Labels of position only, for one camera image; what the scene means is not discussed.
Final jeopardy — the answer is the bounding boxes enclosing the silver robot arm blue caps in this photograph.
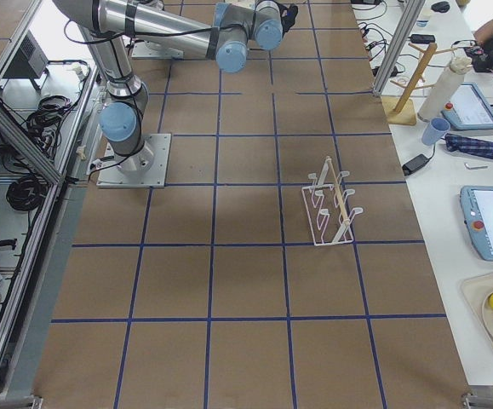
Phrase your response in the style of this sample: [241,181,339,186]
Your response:
[55,1,297,177]

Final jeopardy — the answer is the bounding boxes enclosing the white wire cup rack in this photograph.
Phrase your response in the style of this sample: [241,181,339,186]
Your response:
[301,156,364,246]

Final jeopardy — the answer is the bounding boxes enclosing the light blue cup on desk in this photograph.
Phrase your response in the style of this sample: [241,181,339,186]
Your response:
[421,118,450,146]

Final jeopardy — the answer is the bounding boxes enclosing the blue plaid cloth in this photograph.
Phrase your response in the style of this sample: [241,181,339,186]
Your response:
[444,134,493,160]

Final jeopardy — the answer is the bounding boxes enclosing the black power adapter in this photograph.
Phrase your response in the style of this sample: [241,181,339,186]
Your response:
[401,154,431,176]

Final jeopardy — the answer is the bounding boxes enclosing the blue teach pendant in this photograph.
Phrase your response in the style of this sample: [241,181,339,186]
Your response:
[460,186,493,262]
[441,83,493,130]

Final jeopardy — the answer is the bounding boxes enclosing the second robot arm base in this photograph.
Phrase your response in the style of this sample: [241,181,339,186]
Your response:
[131,40,184,60]

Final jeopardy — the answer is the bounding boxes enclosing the wooden mug tree stand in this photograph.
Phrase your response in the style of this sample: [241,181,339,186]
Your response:
[381,42,456,126]

